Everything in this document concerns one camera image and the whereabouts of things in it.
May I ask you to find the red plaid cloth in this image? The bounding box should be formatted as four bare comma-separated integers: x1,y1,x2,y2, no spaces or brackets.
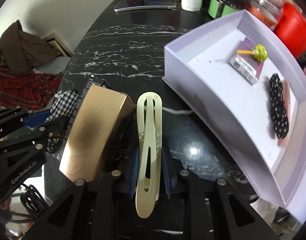
0,67,62,110

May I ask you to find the gold cardboard box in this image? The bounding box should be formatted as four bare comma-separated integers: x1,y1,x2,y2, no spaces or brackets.
59,85,135,181

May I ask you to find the white open gift box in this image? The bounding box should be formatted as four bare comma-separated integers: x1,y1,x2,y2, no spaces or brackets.
163,10,306,223

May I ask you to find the pink lip gloss tube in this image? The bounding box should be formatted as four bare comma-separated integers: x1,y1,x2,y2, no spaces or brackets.
277,79,292,146

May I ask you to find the black polka dot scrunchie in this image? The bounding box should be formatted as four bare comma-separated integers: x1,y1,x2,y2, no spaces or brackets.
269,74,289,139

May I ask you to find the green lollipop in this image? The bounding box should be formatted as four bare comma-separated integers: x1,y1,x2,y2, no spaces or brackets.
236,44,268,62

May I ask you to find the brown cloth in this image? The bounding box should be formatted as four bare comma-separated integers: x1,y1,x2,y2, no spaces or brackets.
0,21,61,76

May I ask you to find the red cylindrical canister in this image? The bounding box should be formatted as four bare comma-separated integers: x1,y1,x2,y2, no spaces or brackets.
274,3,306,58

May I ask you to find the purple eyes cosmetic box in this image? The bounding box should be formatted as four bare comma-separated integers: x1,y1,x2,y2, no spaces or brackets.
229,37,264,86

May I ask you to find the black white checkered scrunchie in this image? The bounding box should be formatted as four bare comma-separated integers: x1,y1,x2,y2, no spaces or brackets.
45,89,79,154

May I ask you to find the smartphone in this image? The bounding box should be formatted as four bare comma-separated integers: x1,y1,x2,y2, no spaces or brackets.
114,0,177,12

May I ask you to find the black cable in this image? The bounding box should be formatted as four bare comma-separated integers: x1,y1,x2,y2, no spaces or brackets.
0,183,51,223

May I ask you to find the cream plastic hair clip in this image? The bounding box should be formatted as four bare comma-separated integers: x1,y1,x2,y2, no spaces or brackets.
136,92,162,218

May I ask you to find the clear jar orange label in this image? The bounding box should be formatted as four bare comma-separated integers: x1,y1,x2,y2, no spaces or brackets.
246,0,284,30

